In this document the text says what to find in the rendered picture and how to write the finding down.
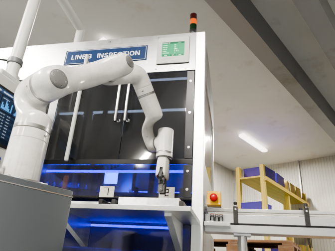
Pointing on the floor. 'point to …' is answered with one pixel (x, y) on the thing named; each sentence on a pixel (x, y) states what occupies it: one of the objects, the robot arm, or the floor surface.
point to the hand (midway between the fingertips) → (162, 189)
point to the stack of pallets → (231, 245)
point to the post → (199, 144)
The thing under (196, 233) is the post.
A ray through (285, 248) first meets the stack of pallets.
